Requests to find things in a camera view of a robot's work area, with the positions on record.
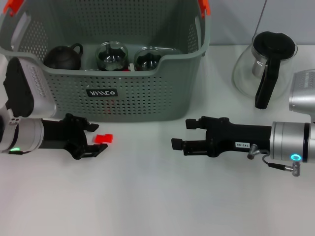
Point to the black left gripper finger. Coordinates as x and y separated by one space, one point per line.
91 127
91 150

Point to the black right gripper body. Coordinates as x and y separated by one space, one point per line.
246 135

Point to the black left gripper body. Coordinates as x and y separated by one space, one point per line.
64 132

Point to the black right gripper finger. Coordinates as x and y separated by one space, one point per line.
177 143
192 124

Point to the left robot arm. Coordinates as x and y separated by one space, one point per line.
22 135

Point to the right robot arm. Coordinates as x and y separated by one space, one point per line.
288 140

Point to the grey perforated storage basket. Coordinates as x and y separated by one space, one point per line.
147 98

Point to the black clay teapot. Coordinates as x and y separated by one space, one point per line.
61 57

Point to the glass carafe black lid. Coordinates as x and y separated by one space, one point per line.
273 44

